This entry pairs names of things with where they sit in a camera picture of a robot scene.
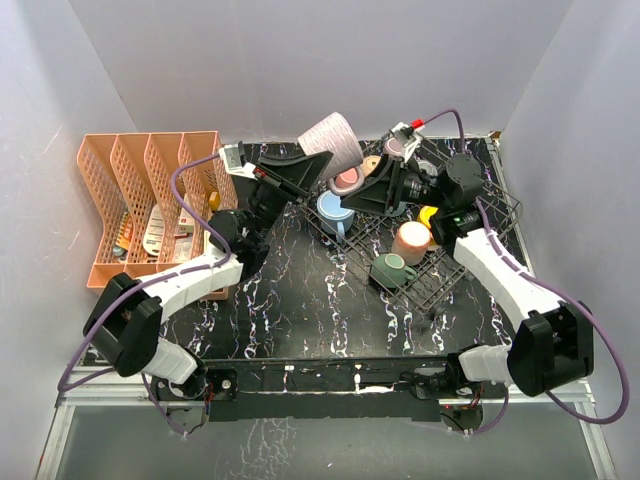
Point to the pink mug white interior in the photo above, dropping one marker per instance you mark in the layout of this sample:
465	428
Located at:
347	182

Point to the lavender textured mug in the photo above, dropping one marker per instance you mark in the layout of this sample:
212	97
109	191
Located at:
393	148

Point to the lilac mug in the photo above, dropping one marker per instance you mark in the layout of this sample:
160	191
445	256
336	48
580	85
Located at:
333	134

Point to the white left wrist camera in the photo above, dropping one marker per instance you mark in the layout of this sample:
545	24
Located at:
234	160

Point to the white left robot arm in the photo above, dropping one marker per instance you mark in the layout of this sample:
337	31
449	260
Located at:
125	324

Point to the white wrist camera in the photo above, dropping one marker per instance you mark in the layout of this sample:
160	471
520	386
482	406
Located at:
409	137
234	160

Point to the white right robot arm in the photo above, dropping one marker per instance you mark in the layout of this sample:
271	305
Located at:
554	342

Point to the light blue ribbed mug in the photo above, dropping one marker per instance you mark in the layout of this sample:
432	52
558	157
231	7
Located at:
335	220

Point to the papers in organizer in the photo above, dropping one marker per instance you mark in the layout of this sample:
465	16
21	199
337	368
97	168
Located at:
153	237

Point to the peach pink mug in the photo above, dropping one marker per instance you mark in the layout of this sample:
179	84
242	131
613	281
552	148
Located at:
412	241

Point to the green teal mug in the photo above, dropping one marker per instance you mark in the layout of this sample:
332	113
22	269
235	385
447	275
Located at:
390	271

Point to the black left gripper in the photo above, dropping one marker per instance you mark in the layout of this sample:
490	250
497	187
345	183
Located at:
291	179

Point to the grey wire dish rack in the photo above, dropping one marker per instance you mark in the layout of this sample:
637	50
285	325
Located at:
438	275

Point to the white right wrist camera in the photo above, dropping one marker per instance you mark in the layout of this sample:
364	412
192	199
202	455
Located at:
409	137

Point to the tan glazed round mug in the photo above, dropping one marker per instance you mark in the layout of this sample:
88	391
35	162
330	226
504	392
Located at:
370	165

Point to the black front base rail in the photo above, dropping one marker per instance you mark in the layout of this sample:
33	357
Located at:
416	388

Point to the orange plastic file organizer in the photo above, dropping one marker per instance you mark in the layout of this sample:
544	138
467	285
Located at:
132	172

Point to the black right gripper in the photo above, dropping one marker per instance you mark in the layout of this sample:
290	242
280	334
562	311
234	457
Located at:
381	190

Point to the yellow mug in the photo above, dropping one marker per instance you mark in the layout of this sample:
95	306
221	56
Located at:
425	215

